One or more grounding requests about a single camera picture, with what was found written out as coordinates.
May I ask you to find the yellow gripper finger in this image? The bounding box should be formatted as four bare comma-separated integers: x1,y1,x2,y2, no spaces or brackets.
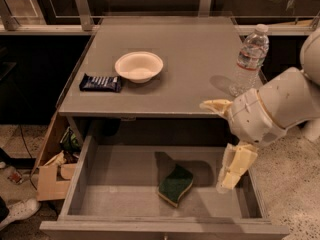
216,142,258,194
199,99,232,119

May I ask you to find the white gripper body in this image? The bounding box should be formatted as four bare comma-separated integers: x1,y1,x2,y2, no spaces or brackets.
227,89,287,147

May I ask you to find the green and yellow sponge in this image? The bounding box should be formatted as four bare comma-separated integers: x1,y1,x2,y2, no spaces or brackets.
158,164,194,208

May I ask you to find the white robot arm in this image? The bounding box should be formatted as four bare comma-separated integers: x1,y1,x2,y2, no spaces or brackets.
200,29,320,193

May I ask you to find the grey counter cabinet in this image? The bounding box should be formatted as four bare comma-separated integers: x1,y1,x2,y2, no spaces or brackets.
59,16,241,138

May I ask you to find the open grey top drawer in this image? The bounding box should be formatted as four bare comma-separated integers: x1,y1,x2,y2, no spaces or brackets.
40,137,289,240

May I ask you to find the clear plastic water bottle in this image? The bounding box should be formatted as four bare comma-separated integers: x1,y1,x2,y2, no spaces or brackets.
229,24,269,97

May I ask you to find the white paper bowl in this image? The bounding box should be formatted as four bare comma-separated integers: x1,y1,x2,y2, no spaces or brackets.
115,52,164,83

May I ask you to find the dark blue snack bar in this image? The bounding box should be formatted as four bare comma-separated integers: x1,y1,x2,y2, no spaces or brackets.
79,74,122,93

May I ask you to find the green snack bag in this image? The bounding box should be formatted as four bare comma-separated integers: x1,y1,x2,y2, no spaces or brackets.
60,127,81,153

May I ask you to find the brown cardboard box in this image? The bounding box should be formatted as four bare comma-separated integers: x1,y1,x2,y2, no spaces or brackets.
31,112,75,201

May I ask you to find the small bottle on floor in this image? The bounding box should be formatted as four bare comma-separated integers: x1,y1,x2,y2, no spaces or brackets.
3,166,23,185

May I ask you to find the white sneaker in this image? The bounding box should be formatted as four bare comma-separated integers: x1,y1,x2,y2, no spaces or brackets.
0,198,40,230

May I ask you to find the metal railing frame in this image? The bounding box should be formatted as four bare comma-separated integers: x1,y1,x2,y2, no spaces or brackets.
0,0,320,35

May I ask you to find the black floor cable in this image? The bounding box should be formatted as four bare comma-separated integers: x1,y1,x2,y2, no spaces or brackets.
18,124,38,190

